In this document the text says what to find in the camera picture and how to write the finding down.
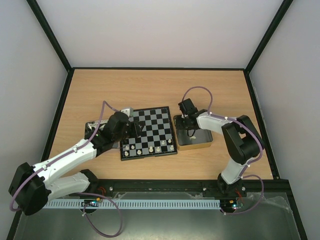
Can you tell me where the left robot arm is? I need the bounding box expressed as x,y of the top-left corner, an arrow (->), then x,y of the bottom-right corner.
8,110 -> 144,216

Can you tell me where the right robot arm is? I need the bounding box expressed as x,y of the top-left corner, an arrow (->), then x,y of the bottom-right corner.
176,98 -> 264,196

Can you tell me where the gold tin with white pieces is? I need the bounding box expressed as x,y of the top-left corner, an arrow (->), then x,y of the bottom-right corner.
173,115 -> 214,151

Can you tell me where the tin tray with black pieces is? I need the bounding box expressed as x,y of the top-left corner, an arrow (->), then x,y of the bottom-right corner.
84,119 -> 120,149

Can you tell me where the black silver chessboard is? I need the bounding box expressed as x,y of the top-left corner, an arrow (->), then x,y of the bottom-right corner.
119,106 -> 178,161

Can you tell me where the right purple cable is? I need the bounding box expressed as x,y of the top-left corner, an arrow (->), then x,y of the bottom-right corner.
182,86 -> 265,216

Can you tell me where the purple cable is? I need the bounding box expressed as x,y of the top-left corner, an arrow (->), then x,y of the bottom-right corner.
9,100 -> 123,212
182,86 -> 265,216

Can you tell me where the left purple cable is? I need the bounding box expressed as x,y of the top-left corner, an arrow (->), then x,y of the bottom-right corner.
9,100 -> 123,212

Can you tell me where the light blue cable duct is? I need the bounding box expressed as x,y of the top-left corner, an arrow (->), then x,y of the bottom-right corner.
44,199 -> 221,210

